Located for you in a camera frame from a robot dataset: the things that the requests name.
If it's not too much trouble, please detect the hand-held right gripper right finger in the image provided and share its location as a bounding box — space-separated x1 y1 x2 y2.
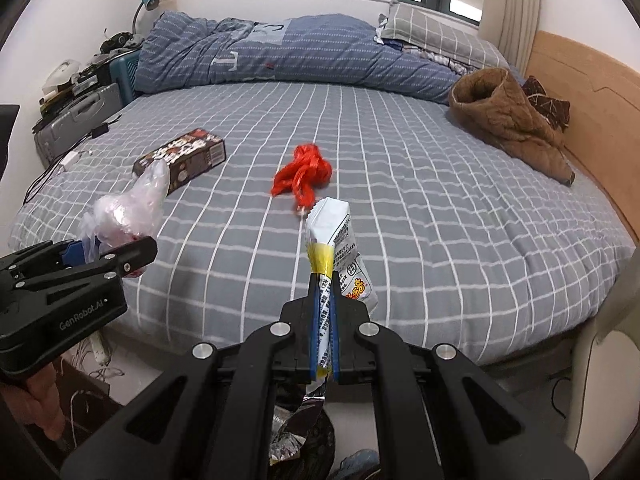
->
330 290 591 480

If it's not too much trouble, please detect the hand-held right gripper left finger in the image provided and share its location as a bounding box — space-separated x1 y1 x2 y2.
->
60 272 319 480

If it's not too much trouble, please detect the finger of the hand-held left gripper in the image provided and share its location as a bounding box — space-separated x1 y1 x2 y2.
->
12 236 159 306
0 240 90 281

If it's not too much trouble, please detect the clear pinkish plastic bag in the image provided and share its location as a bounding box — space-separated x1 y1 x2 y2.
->
80 160 168 278

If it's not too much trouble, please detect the white yellow snack packet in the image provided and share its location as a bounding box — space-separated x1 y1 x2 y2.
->
300 197 378 401

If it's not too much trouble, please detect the trash bin with black liner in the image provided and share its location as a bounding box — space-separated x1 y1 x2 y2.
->
270 395 336 480

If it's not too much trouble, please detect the brown snack box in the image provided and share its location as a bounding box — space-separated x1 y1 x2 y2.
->
132 129 227 196

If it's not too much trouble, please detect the red plastic bag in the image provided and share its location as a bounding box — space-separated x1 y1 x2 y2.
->
272 143 333 211

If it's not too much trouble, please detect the person's left hand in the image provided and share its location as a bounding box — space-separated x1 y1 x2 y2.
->
22 357 67 442

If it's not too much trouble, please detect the white power strip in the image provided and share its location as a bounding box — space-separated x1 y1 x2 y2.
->
91 332 112 366

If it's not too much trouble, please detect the silver foil wrapper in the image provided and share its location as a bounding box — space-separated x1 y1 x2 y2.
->
272 400 321 466

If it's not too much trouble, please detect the bed with grey checked sheet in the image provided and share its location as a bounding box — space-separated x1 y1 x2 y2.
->
10 80 636 368

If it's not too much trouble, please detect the blue shoe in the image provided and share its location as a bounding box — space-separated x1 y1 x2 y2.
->
332 450 381 480

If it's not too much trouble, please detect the black monitor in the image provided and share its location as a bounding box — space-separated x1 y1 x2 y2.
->
0 104 21 181

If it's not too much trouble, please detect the grey suitcase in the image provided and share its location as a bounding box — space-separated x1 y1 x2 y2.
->
32 84 123 166

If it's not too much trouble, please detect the white round appliance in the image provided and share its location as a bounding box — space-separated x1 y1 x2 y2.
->
42 60 81 93

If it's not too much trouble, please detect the teal suitcase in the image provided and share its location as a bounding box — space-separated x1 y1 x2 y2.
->
111 50 143 106

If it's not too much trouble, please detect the blue desk lamp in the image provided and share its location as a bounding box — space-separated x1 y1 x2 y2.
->
131 0 161 36

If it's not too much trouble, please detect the blue striped quilt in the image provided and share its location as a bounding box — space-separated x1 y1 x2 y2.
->
135 11 463 106

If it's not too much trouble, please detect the cream plastic chair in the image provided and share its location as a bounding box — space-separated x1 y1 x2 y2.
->
565 255 640 466

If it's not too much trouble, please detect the brown quilted jacket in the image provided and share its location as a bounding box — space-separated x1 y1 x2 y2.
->
448 66 576 186

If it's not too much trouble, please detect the brown patterned cloth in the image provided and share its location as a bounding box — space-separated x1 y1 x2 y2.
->
522 76 572 132

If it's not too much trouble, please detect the grey checked pillow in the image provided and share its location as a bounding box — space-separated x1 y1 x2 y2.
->
375 1 511 68

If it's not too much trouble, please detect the wooden headboard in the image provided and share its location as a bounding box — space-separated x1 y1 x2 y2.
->
520 30 640 246

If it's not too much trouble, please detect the black cable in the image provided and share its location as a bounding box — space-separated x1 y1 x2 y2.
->
22 157 68 206

